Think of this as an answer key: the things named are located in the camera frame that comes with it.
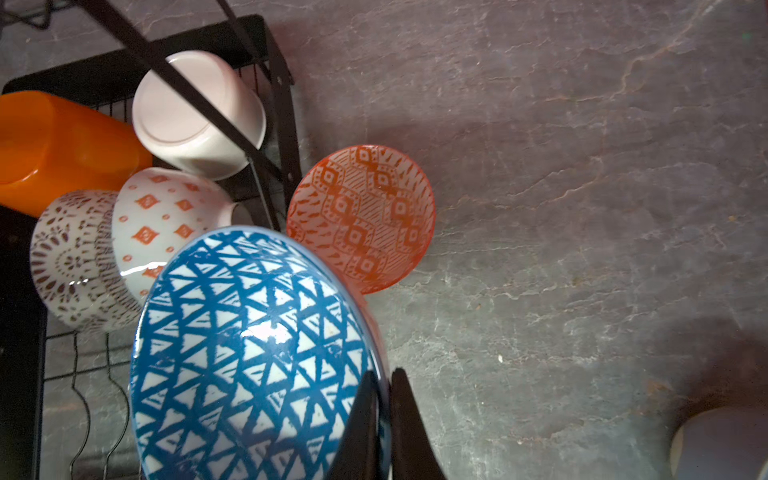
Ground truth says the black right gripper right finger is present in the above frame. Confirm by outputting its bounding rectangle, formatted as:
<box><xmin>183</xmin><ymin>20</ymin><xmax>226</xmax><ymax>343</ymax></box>
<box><xmin>390</xmin><ymin>368</ymin><xmax>446</xmax><ymax>480</ymax></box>

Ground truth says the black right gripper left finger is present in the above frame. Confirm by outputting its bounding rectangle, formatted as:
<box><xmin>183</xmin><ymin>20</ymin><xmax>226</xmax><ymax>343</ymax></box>
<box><xmin>326</xmin><ymin>371</ymin><xmax>380</xmax><ymax>480</ymax></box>

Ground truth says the blue patterned bowl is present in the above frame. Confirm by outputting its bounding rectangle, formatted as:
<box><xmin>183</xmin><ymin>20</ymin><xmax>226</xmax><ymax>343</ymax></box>
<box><xmin>130</xmin><ymin>226</ymin><xmax>386</xmax><ymax>479</ymax></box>

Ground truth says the red orange patterned bowl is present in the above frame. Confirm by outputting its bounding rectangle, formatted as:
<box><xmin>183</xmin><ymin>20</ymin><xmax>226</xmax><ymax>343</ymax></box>
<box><xmin>286</xmin><ymin>145</ymin><xmax>436</xmax><ymax>294</ymax></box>

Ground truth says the black wire dish rack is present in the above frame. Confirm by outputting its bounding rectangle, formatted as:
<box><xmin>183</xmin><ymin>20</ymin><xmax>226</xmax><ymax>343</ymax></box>
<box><xmin>1</xmin><ymin>1</ymin><xmax>300</xmax><ymax>479</ymax></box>

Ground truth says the grey green patterned bowl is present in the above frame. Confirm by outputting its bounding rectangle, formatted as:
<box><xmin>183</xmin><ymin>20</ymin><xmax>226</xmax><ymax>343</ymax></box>
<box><xmin>111</xmin><ymin>167</ymin><xmax>253</xmax><ymax>304</ymax></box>

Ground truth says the white red lattice bowl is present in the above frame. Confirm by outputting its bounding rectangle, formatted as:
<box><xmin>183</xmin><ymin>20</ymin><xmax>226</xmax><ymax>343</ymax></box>
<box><xmin>30</xmin><ymin>190</ymin><xmax>141</xmax><ymax>333</ymax></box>

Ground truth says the white ceramic bowl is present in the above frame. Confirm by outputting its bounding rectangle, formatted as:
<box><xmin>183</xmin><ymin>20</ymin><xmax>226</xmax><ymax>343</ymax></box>
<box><xmin>132</xmin><ymin>50</ymin><xmax>267</xmax><ymax>181</ymax></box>

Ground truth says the orange plastic bowl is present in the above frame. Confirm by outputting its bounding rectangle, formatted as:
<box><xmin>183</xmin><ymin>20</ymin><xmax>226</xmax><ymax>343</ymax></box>
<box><xmin>1</xmin><ymin>91</ymin><xmax>152</xmax><ymax>218</ymax></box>

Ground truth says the light blue mug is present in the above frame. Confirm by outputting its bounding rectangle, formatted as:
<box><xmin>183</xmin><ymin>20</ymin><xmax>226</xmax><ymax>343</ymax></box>
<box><xmin>670</xmin><ymin>407</ymin><xmax>767</xmax><ymax>480</ymax></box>

